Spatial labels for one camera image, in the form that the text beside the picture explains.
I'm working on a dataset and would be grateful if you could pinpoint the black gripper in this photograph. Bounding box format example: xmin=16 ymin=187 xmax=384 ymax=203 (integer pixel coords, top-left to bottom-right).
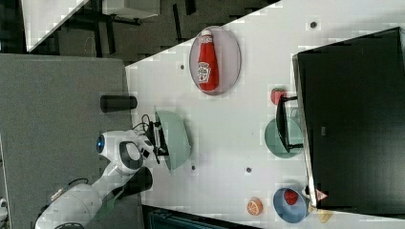
xmin=146 ymin=121 xmax=169 ymax=164

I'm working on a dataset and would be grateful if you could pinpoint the green plastic strainer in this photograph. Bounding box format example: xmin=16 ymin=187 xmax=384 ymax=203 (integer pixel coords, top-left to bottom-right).
xmin=155 ymin=110 xmax=191 ymax=172

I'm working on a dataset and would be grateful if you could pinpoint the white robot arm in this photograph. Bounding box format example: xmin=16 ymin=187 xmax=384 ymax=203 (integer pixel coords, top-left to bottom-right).
xmin=33 ymin=122 xmax=167 ymax=229

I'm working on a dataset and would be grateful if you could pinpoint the red ketchup bottle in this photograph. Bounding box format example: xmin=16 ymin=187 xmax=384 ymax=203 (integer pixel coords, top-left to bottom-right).
xmin=198 ymin=30 xmax=220 ymax=92

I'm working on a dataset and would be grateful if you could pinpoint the pink round plate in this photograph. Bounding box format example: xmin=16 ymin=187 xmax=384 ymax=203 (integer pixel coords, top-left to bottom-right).
xmin=189 ymin=26 xmax=242 ymax=95

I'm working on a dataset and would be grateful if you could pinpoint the green round plate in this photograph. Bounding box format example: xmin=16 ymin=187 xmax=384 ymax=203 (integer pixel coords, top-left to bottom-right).
xmin=265 ymin=117 xmax=303 ymax=158

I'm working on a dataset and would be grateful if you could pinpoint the orange slice toy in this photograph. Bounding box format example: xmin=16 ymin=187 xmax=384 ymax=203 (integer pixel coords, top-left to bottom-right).
xmin=246 ymin=198 xmax=263 ymax=216

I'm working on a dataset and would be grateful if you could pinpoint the red strawberry toy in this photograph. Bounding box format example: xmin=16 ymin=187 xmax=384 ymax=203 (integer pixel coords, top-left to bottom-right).
xmin=284 ymin=189 xmax=298 ymax=205

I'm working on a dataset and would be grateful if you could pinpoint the blue bowl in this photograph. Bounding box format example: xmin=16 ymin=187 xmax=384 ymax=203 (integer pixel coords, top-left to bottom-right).
xmin=273 ymin=188 xmax=309 ymax=223

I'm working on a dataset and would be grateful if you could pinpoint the yellow banana toy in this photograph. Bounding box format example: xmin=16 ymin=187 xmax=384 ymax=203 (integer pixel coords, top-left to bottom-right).
xmin=308 ymin=205 xmax=333 ymax=223

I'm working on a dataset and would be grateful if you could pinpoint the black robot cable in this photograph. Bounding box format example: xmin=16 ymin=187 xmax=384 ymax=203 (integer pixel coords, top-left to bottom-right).
xmin=132 ymin=114 xmax=154 ymax=133

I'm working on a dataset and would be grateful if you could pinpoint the black cylinder post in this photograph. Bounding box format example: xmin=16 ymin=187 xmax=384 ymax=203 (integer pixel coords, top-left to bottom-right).
xmin=100 ymin=95 xmax=138 ymax=113

